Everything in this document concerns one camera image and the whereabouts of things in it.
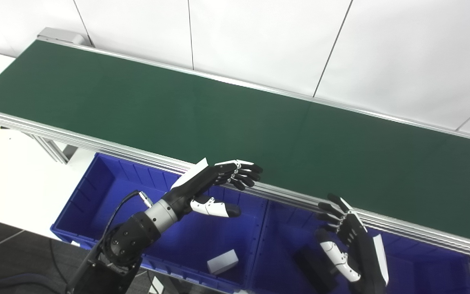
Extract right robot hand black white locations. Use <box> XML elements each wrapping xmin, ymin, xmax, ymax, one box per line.
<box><xmin>316</xmin><ymin>194</ymin><xmax>390</xmax><ymax>294</ymax></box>

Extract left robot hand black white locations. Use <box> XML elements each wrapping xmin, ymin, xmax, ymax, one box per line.
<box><xmin>164</xmin><ymin>158</ymin><xmax>263</xmax><ymax>218</ymax></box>

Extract white square part round hole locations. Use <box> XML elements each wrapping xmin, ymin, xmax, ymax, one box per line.
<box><xmin>206</xmin><ymin>249</ymin><xmax>239</xmax><ymax>275</ymax></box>

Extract black part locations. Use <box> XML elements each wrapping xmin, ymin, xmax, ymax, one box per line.
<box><xmin>292</xmin><ymin>247</ymin><xmax>339</xmax><ymax>292</ymax></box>

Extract blue plastic bin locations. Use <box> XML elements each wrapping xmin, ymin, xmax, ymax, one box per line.
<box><xmin>51</xmin><ymin>153</ymin><xmax>268</xmax><ymax>294</ymax></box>
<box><xmin>251</xmin><ymin>200</ymin><xmax>470</xmax><ymax>294</ymax></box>

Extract green conveyor belt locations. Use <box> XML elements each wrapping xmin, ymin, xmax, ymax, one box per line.
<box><xmin>0</xmin><ymin>40</ymin><xmax>470</xmax><ymax>245</ymax></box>
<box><xmin>0</xmin><ymin>27</ymin><xmax>470</xmax><ymax>262</ymax></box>

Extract aluminium conveyor leg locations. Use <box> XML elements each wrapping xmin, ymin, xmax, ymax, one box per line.
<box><xmin>31</xmin><ymin>135</ymin><xmax>79</xmax><ymax>164</ymax></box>

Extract grey conveyor end housing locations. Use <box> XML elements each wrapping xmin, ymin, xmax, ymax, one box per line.
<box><xmin>37</xmin><ymin>27</ymin><xmax>86</xmax><ymax>46</ymax></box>

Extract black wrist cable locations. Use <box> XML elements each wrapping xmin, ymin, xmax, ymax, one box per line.
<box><xmin>104</xmin><ymin>190</ymin><xmax>154</xmax><ymax>245</ymax></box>

